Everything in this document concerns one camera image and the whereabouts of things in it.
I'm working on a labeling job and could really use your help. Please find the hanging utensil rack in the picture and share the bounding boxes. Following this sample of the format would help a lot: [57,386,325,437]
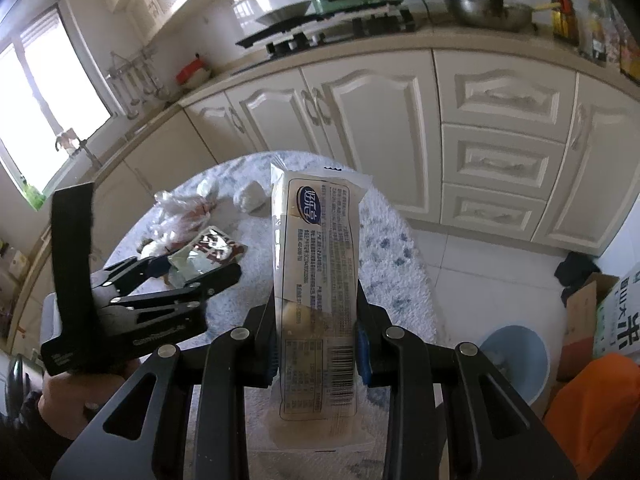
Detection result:
[104,47,169,122]

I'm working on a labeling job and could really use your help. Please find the gas stove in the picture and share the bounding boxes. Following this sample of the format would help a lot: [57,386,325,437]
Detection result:
[236,6,416,61]

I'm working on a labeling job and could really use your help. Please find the black cloth on floor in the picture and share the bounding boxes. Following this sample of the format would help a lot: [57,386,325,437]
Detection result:
[554,252,601,306]

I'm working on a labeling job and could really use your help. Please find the white rice sack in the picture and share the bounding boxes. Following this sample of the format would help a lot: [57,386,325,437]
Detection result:
[592,264,640,363]

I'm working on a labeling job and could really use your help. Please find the blue snack wrapper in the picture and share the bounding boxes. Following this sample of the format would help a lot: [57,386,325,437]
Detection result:
[167,226,247,288]

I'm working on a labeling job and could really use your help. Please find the person's left hand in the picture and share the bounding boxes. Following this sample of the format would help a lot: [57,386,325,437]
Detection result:
[38,359,141,440]

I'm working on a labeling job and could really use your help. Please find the plastic bag with red print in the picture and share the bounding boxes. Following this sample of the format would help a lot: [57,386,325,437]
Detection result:
[150,188,218,252]

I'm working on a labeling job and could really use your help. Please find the condiment bottle group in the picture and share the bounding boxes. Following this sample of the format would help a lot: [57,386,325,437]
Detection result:
[587,0,640,84]

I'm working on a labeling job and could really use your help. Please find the lower cream cabinets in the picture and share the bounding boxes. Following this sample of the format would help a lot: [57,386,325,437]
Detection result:
[6,46,640,356]

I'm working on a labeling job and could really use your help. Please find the bowl on induction plate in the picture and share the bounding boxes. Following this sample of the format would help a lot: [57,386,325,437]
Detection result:
[255,0,311,26]

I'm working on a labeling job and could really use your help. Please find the round table with patterned cloth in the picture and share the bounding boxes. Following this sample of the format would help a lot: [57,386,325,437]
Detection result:
[102,148,440,480]

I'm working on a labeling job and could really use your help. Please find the cardboard box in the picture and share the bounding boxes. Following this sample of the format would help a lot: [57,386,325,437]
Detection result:
[556,273,618,382]

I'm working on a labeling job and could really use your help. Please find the blue trash bin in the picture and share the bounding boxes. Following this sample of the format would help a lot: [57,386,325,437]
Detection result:
[480,325,550,405]

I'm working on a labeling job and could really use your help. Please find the steel wok pan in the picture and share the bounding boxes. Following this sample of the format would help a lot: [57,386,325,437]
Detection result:
[444,0,534,32]

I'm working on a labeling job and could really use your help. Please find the window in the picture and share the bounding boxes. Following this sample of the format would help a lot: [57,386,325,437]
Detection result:
[1,6,115,210]

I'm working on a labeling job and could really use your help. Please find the long bread package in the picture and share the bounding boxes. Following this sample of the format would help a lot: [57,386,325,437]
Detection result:
[271,160,370,422]

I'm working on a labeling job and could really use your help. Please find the orange bag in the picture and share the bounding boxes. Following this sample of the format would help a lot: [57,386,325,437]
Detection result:
[544,353,639,479]

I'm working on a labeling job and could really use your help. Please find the faucet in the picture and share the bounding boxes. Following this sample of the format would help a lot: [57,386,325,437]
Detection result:
[54,128,102,170]

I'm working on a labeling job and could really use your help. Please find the white tissue ball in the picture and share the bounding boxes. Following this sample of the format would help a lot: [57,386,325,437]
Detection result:
[233,181,269,214]

